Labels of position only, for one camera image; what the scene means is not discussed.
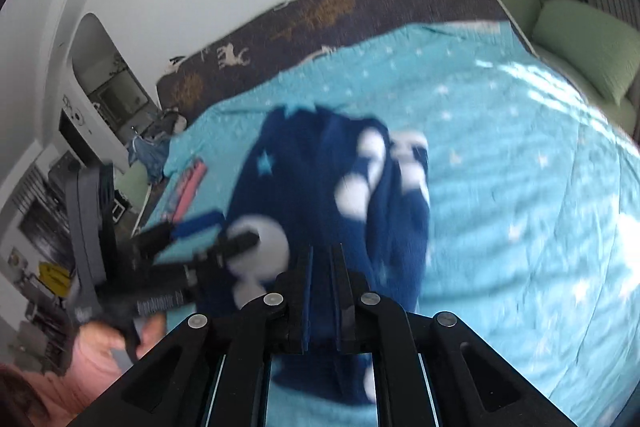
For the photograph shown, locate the person's dark hair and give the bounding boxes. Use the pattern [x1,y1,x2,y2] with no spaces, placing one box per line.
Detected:
[0,364,51,427]

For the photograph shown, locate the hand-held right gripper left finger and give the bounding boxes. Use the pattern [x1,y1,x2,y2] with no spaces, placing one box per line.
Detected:
[65,244,315,427]

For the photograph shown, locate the black white framed picture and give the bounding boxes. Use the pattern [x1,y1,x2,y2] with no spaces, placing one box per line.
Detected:
[17,197,76,263]

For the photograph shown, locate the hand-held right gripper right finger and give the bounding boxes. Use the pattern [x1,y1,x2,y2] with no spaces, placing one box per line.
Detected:
[329,245,576,427]

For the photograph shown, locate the light blue star quilt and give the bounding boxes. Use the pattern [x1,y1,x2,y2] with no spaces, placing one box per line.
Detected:
[132,21,640,427]

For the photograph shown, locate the blue cloth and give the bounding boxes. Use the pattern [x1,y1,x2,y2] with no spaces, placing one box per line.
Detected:
[127,134,171,182]

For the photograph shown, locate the dark grey deer print bedsheet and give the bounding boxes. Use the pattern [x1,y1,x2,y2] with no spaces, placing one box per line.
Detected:
[156,0,538,118]

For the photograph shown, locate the pale green chair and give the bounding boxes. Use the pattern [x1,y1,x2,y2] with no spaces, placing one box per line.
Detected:
[117,167,151,215]

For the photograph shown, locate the yellow sign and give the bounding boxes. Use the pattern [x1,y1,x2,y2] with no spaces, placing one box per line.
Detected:
[37,262,73,298]

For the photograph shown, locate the red pink flat packet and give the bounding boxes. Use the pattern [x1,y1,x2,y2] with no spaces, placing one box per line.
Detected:
[162,159,208,223]

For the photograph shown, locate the navy star fleece garment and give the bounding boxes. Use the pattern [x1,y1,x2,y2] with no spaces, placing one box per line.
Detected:
[197,104,433,408]

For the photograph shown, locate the person's left hand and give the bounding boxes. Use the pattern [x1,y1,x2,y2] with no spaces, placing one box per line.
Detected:
[77,314,168,365]

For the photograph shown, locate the person's pink clothing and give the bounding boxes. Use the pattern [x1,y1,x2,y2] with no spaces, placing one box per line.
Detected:
[30,322,131,427]

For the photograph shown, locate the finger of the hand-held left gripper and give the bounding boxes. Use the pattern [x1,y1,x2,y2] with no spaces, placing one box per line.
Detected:
[131,209,227,258]
[150,229,262,303]

